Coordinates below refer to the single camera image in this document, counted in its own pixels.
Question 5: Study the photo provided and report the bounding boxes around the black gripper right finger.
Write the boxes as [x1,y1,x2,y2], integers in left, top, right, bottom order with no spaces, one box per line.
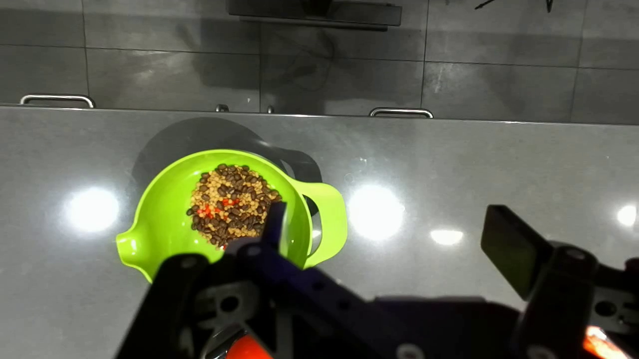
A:
[482,206,556,301]

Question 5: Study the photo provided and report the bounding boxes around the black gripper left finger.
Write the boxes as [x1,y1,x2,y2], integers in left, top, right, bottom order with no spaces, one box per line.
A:
[226,202,286,258]

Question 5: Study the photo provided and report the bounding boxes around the large green mixing bowl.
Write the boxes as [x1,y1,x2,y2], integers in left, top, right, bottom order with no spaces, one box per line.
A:
[116,150,348,281]

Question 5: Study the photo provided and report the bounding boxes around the brown beans in bowl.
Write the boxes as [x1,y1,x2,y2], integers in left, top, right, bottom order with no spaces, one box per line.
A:
[186,164,282,248]

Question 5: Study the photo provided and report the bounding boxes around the right metal drawer handle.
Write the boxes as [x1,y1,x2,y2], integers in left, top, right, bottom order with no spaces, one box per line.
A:
[368,108,436,120]

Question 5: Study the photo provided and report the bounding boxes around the metal drawer handle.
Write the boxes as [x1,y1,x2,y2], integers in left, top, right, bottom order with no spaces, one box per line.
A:
[368,108,436,120]
[18,94,96,110]

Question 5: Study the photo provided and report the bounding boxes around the left metal drawer handle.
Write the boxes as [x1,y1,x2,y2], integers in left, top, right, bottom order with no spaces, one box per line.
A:
[18,94,96,110]

